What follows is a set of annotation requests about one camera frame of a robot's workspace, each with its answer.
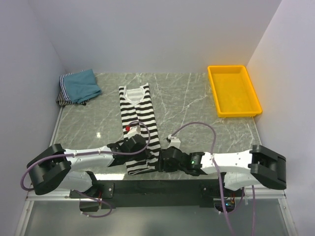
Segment black white striped top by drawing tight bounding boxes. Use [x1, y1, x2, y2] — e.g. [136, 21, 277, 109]
[119, 83, 161, 176]

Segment teal blue tank top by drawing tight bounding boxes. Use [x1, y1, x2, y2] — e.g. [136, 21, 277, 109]
[66, 69, 102, 103]

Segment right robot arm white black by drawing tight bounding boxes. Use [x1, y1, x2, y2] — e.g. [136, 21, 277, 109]
[157, 145, 287, 196]

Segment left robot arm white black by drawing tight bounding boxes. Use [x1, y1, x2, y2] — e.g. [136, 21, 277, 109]
[27, 134, 152, 198]

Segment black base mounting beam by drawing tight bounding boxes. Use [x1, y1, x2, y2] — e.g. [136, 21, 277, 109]
[69, 179, 247, 212]

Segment dark striped folded top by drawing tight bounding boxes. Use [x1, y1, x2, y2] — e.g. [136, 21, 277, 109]
[56, 91, 89, 107]

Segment yellow plastic tray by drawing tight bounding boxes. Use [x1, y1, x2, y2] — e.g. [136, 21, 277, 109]
[208, 65, 262, 118]

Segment blue white striped folded top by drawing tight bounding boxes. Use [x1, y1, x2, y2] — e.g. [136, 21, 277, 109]
[59, 73, 73, 101]

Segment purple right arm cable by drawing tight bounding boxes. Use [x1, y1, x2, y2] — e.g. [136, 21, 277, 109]
[171, 122, 256, 236]

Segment aluminium extrusion rail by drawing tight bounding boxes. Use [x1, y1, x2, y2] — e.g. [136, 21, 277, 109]
[26, 185, 286, 201]

